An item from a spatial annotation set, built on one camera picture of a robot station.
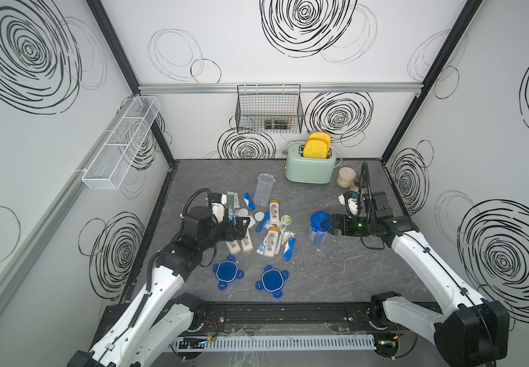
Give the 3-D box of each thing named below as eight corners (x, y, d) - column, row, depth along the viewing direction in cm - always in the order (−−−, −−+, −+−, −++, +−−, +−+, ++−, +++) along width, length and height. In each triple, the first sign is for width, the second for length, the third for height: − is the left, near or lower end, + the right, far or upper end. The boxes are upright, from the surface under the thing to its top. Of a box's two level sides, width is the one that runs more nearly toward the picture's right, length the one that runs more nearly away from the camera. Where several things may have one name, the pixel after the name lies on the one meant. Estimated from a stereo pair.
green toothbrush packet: (229, 212, 101) (229, 209, 100) (227, 194, 108) (227, 191, 106) (241, 210, 102) (240, 207, 100) (238, 192, 108) (237, 189, 107)
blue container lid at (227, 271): (220, 292, 81) (220, 290, 79) (210, 269, 86) (208, 267, 85) (245, 276, 85) (245, 274, 83) (233, 254, 90) (233, 252, 88)
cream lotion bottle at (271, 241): (263, 255, 89) (263, 252, 87) (269, 228, 96) (270, 225, 94) (274, 257, 88) (274, 255, 86) (280, 230, 96) (280, 227, 93)
